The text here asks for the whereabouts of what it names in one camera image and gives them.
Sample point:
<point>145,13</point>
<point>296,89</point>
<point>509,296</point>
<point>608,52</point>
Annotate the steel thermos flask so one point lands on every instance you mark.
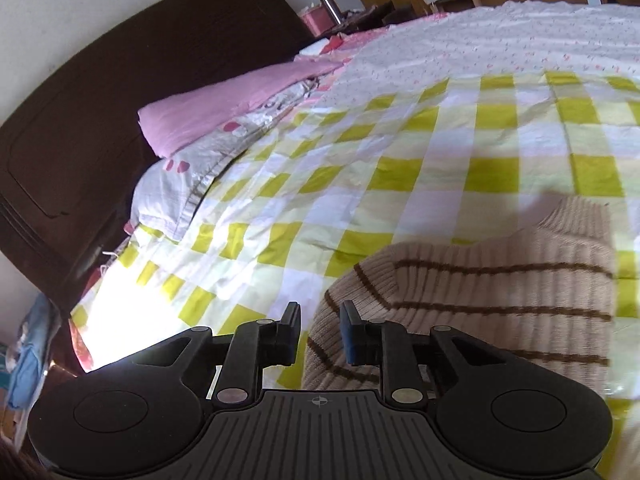
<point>332,9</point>

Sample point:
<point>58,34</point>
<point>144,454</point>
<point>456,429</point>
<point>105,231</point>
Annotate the white printed pillow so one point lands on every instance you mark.
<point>170,195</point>

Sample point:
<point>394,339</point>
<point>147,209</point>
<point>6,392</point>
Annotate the pink pillow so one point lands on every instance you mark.
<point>210,110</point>

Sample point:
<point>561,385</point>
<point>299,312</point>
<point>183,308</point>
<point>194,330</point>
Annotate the dark wooden nightstand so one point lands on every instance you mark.
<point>375,15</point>

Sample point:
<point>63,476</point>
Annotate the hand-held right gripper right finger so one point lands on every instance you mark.
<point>352,345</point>

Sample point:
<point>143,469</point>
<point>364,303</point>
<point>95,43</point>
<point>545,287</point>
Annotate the blue cloth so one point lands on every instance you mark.
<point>30,360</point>

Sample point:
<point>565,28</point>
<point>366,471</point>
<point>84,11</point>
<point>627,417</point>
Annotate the pink patterned bed sheet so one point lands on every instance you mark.
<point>350,40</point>

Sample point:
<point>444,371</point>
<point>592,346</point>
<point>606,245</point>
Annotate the pink plastic basket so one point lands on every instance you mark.
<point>315,20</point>

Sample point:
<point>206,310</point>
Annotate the beige brown-striped knit sweater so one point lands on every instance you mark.
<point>475,285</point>

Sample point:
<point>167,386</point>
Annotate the dark wooden headboard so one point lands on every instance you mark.
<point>100,110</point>

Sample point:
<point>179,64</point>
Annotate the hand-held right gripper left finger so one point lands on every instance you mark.
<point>288,332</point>

